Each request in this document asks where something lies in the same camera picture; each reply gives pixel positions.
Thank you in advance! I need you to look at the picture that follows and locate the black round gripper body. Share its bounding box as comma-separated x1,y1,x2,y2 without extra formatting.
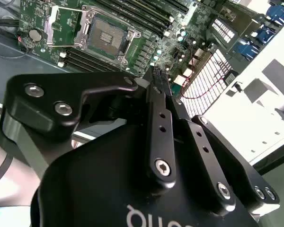
30,118,260,227

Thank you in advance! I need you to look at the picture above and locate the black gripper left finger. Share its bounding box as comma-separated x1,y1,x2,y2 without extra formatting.
0,67,178,189

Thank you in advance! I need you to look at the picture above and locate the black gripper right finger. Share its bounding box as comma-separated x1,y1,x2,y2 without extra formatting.
167,79,280,216

